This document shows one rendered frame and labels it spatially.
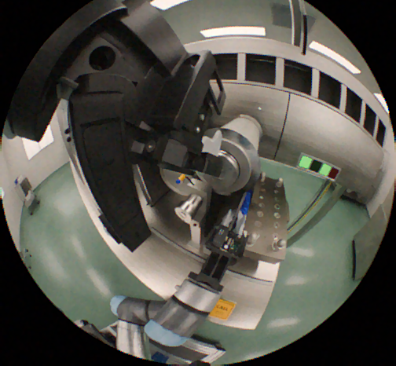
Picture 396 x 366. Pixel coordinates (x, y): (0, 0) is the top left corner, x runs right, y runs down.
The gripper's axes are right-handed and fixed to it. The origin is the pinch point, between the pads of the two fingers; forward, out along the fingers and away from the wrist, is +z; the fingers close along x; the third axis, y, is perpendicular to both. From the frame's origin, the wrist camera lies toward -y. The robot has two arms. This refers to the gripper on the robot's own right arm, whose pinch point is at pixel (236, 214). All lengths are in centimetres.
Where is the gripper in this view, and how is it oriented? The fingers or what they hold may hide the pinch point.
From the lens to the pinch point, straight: 34.5
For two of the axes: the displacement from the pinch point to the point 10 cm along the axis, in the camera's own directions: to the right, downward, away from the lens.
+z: 4.9, -4.9, 7.2
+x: -8.7, -2.8, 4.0
